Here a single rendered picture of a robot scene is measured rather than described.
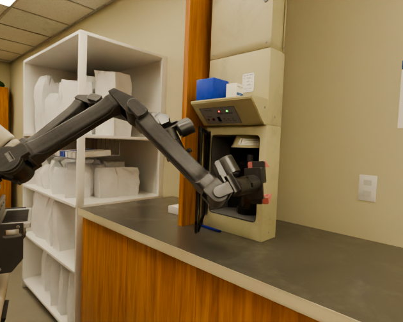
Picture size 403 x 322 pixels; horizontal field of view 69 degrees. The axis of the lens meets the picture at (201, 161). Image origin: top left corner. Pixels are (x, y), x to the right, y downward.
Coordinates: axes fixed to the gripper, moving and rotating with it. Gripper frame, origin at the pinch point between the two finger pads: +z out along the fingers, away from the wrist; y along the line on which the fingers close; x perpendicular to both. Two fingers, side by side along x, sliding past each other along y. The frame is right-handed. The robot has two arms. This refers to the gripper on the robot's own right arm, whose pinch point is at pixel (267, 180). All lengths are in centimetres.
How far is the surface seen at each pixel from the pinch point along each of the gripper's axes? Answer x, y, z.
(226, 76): 25, 45, 14
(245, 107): 9.7, 27.6, 4.6
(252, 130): 12.6, 19.4, 12.7
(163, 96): 117, 61, 56
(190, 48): 38, 60, 7
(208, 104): 26.6, 32.0, 2.8
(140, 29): 146, 124, 62
